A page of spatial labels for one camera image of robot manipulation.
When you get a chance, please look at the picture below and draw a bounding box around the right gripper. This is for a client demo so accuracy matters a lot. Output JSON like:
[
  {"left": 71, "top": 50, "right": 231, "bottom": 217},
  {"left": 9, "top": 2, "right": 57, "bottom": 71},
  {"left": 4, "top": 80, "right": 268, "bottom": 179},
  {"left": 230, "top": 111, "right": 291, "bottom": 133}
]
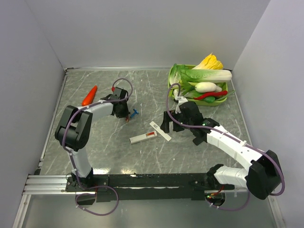
[{"left": 160, "top": 109, "right": 193, "bottom": 133}]

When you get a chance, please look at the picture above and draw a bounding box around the white remote battery cover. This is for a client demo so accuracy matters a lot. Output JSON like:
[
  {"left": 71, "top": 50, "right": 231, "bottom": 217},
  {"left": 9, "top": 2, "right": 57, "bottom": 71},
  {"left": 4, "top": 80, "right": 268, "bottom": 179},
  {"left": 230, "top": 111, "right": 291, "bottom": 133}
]
[{"left": 150, "top": 121, "right": 172, "bottom": 142}]

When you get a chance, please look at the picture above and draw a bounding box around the white remote control body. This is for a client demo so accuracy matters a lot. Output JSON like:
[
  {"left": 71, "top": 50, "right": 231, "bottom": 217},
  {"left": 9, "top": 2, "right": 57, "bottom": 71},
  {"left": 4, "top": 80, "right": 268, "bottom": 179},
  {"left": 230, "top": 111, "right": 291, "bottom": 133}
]
[{"left": 130, "top": 131, "right": 158, "bottom": 144}]

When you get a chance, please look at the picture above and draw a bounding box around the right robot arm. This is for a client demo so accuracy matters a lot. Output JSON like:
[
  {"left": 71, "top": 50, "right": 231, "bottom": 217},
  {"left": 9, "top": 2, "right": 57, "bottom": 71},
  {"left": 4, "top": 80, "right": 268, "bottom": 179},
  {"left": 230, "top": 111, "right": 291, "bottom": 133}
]
[{"left": 161, "top": 102, "right": 284, "bottom": 200}]

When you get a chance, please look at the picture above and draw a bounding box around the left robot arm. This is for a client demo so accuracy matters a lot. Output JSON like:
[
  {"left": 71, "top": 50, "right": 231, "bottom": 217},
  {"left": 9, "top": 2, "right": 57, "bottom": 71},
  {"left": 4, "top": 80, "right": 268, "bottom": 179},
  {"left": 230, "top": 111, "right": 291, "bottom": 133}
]
[{"left": 55, "top": 87, "right": 131, "bottom": 191}]

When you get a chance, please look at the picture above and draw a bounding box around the green toy bok choy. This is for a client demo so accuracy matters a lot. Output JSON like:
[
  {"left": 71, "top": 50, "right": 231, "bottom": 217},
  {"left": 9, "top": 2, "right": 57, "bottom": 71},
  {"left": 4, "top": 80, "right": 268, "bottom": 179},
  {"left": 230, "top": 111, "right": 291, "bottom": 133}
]
[{"left": 169, "top": 82, "right": 194, "bottom": 97}]

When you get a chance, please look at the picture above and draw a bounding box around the orange toy carrot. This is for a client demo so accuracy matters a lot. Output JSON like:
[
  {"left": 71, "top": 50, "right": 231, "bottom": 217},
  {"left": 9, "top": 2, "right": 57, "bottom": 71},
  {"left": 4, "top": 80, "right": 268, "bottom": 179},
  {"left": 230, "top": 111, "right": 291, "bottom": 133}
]
[{"left": 81, "top": 85, "right": 98, "bottom": 106}]

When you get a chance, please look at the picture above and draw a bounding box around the green plastic basket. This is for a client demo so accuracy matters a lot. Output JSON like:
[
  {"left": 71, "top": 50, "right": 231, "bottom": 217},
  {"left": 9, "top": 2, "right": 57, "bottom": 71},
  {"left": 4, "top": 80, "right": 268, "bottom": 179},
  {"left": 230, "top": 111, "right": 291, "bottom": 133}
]
[{"left": 167, "top": 64, "right": 228, "bottom": 107}]

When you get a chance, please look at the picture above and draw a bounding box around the green toy pepper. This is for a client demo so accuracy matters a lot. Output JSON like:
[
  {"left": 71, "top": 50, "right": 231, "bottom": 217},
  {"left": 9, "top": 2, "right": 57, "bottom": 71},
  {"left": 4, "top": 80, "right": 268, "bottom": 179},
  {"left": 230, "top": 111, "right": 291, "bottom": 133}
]
[{"left": 203, "top": 96, "right": 216, "bottom": 104}]

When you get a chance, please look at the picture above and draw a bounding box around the white toy radish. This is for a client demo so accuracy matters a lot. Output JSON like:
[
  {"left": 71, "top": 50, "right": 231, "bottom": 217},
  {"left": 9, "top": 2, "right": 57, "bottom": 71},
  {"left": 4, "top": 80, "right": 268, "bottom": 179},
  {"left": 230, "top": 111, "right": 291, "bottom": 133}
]
[{"left": 195, "top": 82, "right": 222, "bottom": 93}]

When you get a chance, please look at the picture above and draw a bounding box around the toy napa cabbage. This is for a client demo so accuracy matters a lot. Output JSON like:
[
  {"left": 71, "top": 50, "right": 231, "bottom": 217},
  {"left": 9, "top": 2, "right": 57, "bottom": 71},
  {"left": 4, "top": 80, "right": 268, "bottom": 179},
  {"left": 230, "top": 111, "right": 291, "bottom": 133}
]
[{"left": 168, "top": 64, "right": 232, "bottom": 89}]

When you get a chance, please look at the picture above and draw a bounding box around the red toy chili pepper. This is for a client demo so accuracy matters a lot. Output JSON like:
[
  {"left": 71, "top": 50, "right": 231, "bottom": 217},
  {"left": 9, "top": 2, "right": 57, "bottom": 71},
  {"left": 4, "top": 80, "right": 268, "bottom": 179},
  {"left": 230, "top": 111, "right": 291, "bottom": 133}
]
[{"left": 194, "top": 90, "right": 228, "bottom": 100}]

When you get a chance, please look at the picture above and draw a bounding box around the yellow toy cabbage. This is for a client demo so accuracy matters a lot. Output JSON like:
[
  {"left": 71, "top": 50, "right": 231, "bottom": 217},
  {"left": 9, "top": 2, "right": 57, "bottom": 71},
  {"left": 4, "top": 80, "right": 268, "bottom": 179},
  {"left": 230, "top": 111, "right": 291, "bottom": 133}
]
[{"left": 193, "top": 53, "right": 224, "bottom": 70}]

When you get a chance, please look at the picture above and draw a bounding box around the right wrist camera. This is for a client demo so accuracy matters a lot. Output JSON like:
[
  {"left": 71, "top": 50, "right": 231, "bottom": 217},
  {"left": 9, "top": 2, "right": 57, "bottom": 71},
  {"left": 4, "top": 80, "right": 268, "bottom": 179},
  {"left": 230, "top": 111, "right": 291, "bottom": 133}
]
[{"left": 175, "top": 96, "right": 188, "bottom": 114}]

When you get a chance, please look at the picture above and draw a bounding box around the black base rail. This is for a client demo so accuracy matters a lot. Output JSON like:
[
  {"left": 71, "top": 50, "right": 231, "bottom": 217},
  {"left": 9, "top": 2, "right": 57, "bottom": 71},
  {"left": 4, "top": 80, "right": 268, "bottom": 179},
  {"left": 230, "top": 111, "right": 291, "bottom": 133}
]
[{"left": 66, "top": 173, "right": 235, "bottom": 202}]

